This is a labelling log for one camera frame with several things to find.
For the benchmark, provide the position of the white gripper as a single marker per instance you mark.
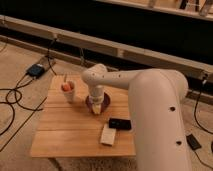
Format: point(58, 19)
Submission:
point(96, 96)

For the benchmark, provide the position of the dark red ceramic bowl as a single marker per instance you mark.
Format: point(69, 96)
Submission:
point(104, 105)

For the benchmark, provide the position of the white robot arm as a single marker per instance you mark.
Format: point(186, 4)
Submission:
point(154, 100)

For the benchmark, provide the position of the black rectangular phone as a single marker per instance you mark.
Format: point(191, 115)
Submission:
point(120, 124)

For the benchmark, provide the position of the white paper cup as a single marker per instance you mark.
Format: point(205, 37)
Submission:
point(70, 95)

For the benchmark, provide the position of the white rectangular box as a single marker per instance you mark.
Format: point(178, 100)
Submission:
point(108, 135)

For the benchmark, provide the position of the wooden table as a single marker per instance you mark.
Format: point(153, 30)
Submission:
point(71, 130)

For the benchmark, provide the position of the black power brick right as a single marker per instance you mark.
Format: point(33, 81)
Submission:
point(193, 142)

